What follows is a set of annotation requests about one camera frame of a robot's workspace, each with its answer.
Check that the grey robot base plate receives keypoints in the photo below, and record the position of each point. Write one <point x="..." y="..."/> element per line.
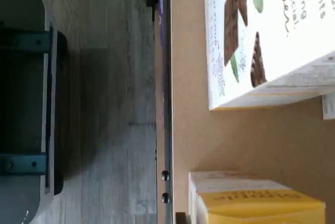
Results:
<point x="21" y="6"/>

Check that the teal aluminium extrusion frame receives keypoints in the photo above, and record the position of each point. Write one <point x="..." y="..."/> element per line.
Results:
<point x="23" y="42"/>

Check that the small brown block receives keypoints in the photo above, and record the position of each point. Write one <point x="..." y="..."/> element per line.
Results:
<point x="181" y="218"/>

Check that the white cookie box, chocolate picture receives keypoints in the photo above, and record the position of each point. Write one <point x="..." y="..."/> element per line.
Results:
<point x="274" y="51"/>

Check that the small white box, yellow label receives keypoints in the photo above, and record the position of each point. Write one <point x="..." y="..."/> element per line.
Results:
<point x="248" y="203"/>

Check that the black round screw head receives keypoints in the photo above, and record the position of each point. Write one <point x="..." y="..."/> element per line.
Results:
<point x="165" y="175"/>
<point x="165" y="197"/>

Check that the brown upper shelf board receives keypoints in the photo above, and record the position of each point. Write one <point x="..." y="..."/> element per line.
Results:
<point x="248" y="140"/>

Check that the grey metal shelf edge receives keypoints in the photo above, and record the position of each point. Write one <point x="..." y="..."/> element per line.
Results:
<point x="167" y="90"/>

